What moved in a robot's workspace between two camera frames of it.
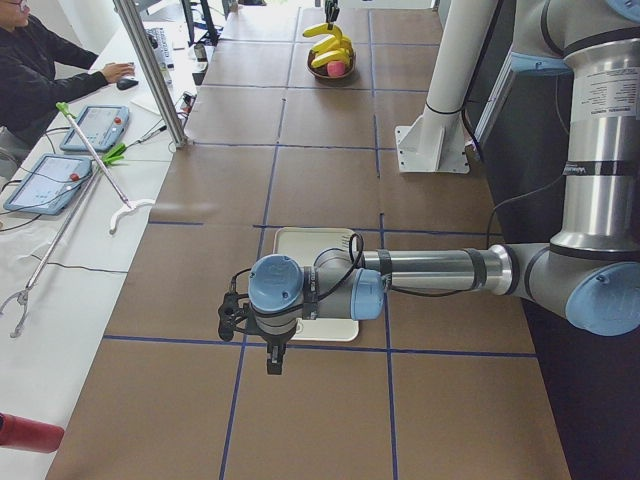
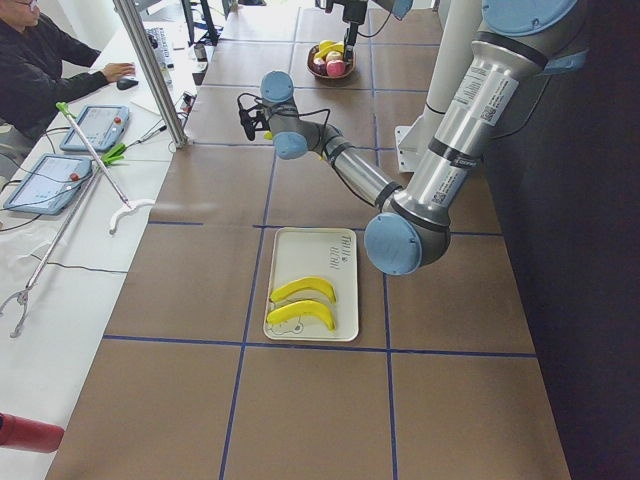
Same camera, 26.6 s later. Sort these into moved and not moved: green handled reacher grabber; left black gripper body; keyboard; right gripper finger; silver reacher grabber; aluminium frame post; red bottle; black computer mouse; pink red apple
Moved: right gripper finger; left black gripper body
Not moved: pink red apple; red bottle; silver reacher grabber; aluminium frame post; keyboard; black computer mouse; green handled reacher grabber
